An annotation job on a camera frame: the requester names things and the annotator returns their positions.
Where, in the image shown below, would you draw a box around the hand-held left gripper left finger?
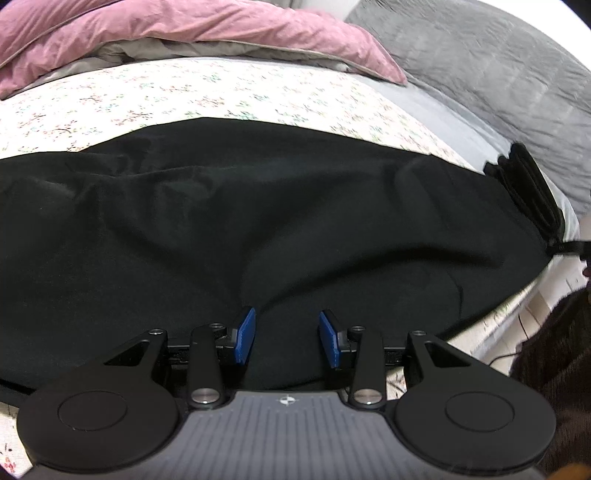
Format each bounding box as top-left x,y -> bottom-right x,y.
104,306 -> 257,411

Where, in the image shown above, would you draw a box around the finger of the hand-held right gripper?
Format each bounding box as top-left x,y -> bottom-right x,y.
549,239 -> 591,257

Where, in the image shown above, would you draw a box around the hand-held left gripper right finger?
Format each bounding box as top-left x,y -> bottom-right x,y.
318,309 -> 468,411

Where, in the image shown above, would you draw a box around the black pants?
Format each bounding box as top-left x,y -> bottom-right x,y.
0,117 -> 555,402
482,142 -> 566,243

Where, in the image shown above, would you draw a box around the folded black pants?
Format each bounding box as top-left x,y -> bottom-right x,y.
482,142 -> 566,243

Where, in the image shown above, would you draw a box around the person's dark clothing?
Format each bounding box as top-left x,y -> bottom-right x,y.
510,286 -> 591,480

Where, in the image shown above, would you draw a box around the grey blanket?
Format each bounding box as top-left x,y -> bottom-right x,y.
344,0 -> 591,195

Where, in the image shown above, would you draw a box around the floral bed sheet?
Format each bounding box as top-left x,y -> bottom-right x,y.
0,58 -> 555,480

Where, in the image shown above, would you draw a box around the pink duvet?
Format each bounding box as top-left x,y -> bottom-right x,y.
0,0 -> 408,100

